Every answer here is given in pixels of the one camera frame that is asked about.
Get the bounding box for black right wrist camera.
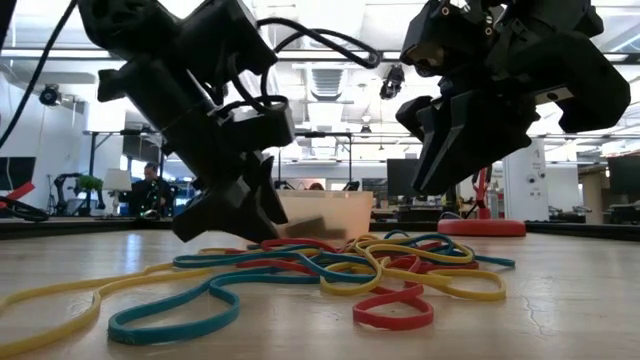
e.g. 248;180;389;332
399;0;501;81

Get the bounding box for small green potted plant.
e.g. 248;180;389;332
77;174;104;194

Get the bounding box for red desk lamp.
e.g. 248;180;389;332
437;164;527;238

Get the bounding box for orange translucent plastic bin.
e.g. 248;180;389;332
274;189;375;242

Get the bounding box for blue rubber band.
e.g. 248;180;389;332
384;228;517;269
173;249;381;282
107;266;351;346

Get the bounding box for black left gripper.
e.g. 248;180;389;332
97;54;290;245

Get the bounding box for red rubber band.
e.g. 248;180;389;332
352;281;436;332
237;257;321;277
259;236;342;254
384;252;481;275

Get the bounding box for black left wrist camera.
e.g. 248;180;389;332
214;94;297;151

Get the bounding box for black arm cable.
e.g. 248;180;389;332
0;0;79;150

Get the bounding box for black overhead camera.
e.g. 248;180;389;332
378;63;407;101

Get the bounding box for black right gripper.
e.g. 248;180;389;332
410;29;632;197

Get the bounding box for yellow rubber band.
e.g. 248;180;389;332
349;232;476;267
0;263;212;359
372;254;507;303
319;242;386;297

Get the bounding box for black round ceiling fixture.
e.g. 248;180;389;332
38;83;62;108

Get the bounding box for black computer monitor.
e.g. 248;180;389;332
0;156;37;191
607;154;640;201
386;158;422;199

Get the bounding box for black metal frame stand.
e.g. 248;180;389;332
82;128;166;191
292;130;354;191

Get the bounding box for black metal table frame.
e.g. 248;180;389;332
0;215;640;243

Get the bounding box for overhead beam with light strip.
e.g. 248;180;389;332
0;46;640;66

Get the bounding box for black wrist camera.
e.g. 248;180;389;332
399;0;501;81
214;94;297;151

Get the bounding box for person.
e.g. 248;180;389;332
130;162;175;220

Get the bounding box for black camera cable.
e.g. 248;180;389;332
227;17;382;116

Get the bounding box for red and black clamp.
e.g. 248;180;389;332
0;181;50;224

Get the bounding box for white table lamp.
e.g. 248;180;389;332
102;168;133;217

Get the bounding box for wide black rubber band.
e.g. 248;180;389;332
284;214;350;241

